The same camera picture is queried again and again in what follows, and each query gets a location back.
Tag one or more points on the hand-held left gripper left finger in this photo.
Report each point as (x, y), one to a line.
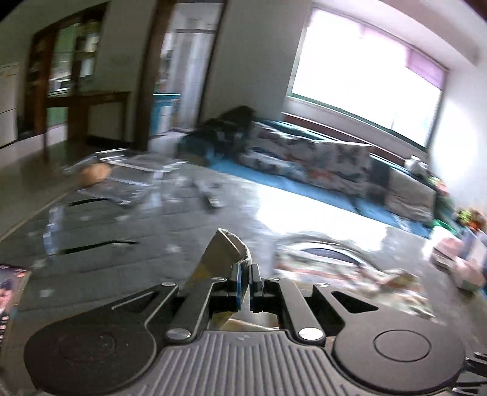
(237, 285)

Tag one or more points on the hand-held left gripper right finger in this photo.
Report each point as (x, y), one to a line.
(254, 285)

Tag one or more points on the dark clothes pile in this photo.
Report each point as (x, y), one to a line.
(220, 133)

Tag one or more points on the printed plastic bag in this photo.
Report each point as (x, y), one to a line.
(342, 266)

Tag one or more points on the grey remote control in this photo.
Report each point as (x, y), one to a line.
(211, 198)

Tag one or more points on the blue sofa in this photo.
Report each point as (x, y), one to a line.
(266, 179)

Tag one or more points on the floral printed blanket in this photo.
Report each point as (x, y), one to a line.
(304, 156)

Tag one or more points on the black strip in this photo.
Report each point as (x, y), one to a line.
(85, 202)
(99, 246)

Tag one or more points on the clear plastic bags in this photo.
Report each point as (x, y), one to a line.
(129, 182)

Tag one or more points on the round brown bread bun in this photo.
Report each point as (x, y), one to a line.
(95, 174)

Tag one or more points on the grey cushion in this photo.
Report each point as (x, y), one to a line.
(411, 194)

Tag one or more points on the blue plastic bin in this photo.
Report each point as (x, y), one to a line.
(163, 114)

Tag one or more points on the clear plastic bottle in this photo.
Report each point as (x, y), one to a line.
(54, 228)

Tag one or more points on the pink box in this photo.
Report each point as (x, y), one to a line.
(460, 262)

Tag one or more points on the colourful toys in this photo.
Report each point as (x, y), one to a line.
(471, 217)

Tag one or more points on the printed magazine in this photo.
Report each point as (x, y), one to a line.
(9, 297)

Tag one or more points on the large bright window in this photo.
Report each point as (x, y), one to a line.
(361, 76)

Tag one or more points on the wooden glass cabinet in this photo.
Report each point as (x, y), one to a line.
(76, 110)

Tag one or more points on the white refrigerator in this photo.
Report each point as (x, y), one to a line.
(7, 102)

